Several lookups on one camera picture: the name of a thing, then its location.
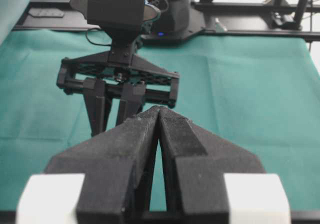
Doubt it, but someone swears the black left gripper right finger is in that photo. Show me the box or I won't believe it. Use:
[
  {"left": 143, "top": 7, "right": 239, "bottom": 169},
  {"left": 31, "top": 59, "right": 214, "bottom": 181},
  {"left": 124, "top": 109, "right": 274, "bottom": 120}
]
[{"left": 158, "top": 107, "right": 266, "bottom": 224}]

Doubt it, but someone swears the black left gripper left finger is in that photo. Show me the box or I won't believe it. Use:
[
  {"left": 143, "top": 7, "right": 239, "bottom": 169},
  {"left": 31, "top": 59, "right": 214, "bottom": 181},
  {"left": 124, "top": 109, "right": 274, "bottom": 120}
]
[{"left": 44, "top": 106, "right": 160, "bottom": 224}]

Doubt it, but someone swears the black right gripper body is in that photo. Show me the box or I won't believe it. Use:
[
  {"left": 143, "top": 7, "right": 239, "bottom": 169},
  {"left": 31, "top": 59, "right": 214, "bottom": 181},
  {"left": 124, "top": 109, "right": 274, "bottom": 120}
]
[{"left": 56, "top": 51, "right": 180, "bottom": 108}]

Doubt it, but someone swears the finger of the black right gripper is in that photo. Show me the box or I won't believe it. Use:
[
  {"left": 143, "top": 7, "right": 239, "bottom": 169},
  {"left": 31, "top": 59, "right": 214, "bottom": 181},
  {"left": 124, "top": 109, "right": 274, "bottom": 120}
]
[
  {"left": 116, "top": 83, "right": 146, "bottom": 126},
  {"left": 83, "top": 77, "right": 110, "bottom": 137}
]

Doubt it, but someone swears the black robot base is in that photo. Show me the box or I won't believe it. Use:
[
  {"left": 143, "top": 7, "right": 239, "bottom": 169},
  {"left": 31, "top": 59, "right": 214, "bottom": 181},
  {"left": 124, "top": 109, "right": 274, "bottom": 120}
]
[{"left": 141, "top": 0, "right": 206, "bottom": 45}]

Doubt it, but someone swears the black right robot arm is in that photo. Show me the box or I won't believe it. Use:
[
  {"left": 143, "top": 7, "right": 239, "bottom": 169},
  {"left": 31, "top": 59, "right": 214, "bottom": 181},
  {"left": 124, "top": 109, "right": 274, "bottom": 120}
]
[{"left": 56, "top": 0, "right": 180, "bottom": 136}]

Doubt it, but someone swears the green table cloth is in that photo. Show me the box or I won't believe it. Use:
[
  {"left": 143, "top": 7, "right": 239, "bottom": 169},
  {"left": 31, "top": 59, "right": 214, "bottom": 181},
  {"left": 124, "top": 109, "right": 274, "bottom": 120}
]
[{"left": 0, "top": 0, "right": 320, "bottom": 212}]

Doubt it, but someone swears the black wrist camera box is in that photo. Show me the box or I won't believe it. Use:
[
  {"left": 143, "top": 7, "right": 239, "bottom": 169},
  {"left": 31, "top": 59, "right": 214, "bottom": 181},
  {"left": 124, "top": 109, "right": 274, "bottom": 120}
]
[{"left": 86, "top": 0, "right": 145, "bottom": 31}]

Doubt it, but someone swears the black frame rail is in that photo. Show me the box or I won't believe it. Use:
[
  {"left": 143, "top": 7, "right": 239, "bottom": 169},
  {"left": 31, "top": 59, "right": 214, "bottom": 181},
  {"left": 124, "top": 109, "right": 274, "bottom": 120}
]
[{"left": 14, "top": 0, "right": 320, "bottom": 43}]

